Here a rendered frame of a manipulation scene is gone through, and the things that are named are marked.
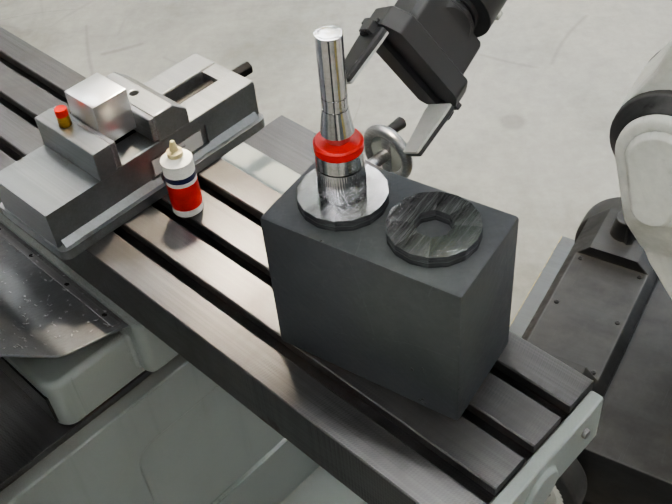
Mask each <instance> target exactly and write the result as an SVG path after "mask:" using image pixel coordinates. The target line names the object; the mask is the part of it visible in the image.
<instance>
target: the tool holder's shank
mask: <svg viewBox="0 0 672 504"><path fill-rule="evenodd" d="M314 38H315V48H316V58H317V67H318V77H319V87H320V97H321V106H322V110H321V123H320V134H321V136H322V137H323V138H325V139H326V142H327V143H328V144H330V145H333V146H341V145H344V144H346V143H348V142H349V140H350V136H351V135H352V134H353V133H354V130H355V128H354V124H353V121H352V117H351V113H350V109H349V105H348V92H347V79H346V67H345V54H344V41H343V31H342V29H341V28H339V27H338V28H337V29H335V28H334V26H333V25H328V26H323V27H320V28H318V29H317V30H316V31H315V32H314Z"/></svg>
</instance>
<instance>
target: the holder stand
mask: <svg viewBox="0 0 672 504"><path fill-rule="evenodd" d="M365 168H366V183H367V191H366V194H365V196H364V197H363V198H362V199H361V200H359V201H358V202H356V203H354V204H351V205H346V206H336V205H331V204H328V203H326V202H325V201H323V200H322V199H321V197H320V196H319V193H318V184H317V175H316V167H315V162H314V163H313V164H312V165H311V166H310V167H309V168H308V169H307V170H306V171H305V172H304V173H303V174H302V175H301V176H300V177H299V178H298V179H297V180H296V181H295V182H294V183H293V184H292V185H291V186H290V187H289V188H288V189H287V190H286V191H285V192H284V194H283V195H282V196H281V197H280V198H279V199H278V200H277V201H276V202H275V203H274V204H273V205H272V206H271V207H270V208H269V209H268V210H267V211H266V212H265V213H264V214H263V215H262V216H261V219H260V221H261V227H262V233H263V238H264V244H265V249H266V255H267V261H268V266H269V272H270V278H271V283H272V289H273V294H274V300H275V306H276V311H277V317H278V323H279V328H280V334H281V339H282V340H283V341H285V342H287V343H289V344H291V345H293V346H296V347H298V348H300V349H302V350H304V351H306V352H309V353H311V354H313V355H315V356H317V357H319V358H322V359H324V360H326V361H328V362H330V363H332V364H335V365H337V366H339V367H341V368H343V369H345V370H348V371H350V372H352V373H354V374H356V375H358V376H360V377H363V378H365V379H367V380H369V381H371V382H373V383H376V384H378V385H380V386H382V387H384V388H386V389H389V390H391V391H393V392H395V393H397V394H399V395H402V396H404V397H406V398H408V399H410V400H412V401H415V402H417V403H419V404H421V405H423V406H425V407H428V408H430V409H432V410H434V411H436V412H438V413H441V414H443V415H445V416H447V417H449V418H451V419H453V420H458V419H459V418H460V417H461V415H462V414H463V412H464V411H465V409H466V408H467V406H468V405H469V403H470V401H471V400H472V398H473V397H474V395H475V394H476V392H477V390H478V389H479V387H480V386H481V384H482V383H483V381H484V380H485V378H486V376H487V375H488V373H489V372H490V370H491V369H492V367H493V366H494V364H495V362H496V361H497V359H498V358H499V356H500V355H501V353H502V351H503V350H504V348H505V347H506V345H507V344H508V337H509V326H510V314H511V303H512V291H513V280H514V268H515V257H516V245H517V234H518V223H519V219H518V217H517V216H515V215H512V214H509V213H506V212H503V211H500V210H497V209H495V208H492V207H489V206H486V205H483V204H480V203H477V202H474V201H472V200H469V199H466V198H463V197H460V196H458V195H455V194H451V193H449V192H446V191H443V190H440V189H437V188H434V187H431V186H428V185H425V184H423V183H420V182H417V181H414V180H411V179H408V178H405V177H402V176H400V175H397V174H394V173H391V172H388V171H385V170H382V169H379V168H377V167H374V166H371V165H368V164H366V163H365Z"/></svg>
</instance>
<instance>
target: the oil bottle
mask: <svg viewBox="0 0 672 504"><path fill-rule="evenodd" d="M160 163H161V167H162V171H163V175H164V179H165V183H166V187H167V191H168V194H169V198H170V202H171V206H172V209H173V212H174V213H175V214H176V215H177V216H179V217H184V218H188V217H192V216H195V215H197V214H198V213H200V212H201V211H202V209H203V206H204V204H203V199H202V194H201V190H200V186H199V181H198V177H197V173H196V168H195V165H194V161H193V156H192V153H191V152H190V151H188V150H186V149H182V148H181V147H180V146H177V145H176V143H175V141H174V140H170V145H169V148H168V149H167V151H166V153H164V154H163V155H162V157H161V159H160Z"/></svg>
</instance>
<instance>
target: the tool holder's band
mask: <svg viewBox="0 0 672 504"><path fill-rule="evenodd" d="M313 149H314V153H315V155H316V156H317V157H318V158H319V159H321V160H323V161H325V162H329V163H344V162H348V161H351V160H353V159H355V158H357V157H358V156H359V155H360V154H361V153H362V151H363V149H364V138H363V135H362V133H361V132H360V131H359V130H358V129H356V128H355V130H354V133H353V134H352V135H351V136H350V140H349V142H348V143H346V144H344V145H341V146H333V145H330V144H328V143H327V142H326V139H325V138H323V137H322V136H321V134H320V131H319V132H318V133H317V134H316V135H315V136H314V139H313Z"/></svg>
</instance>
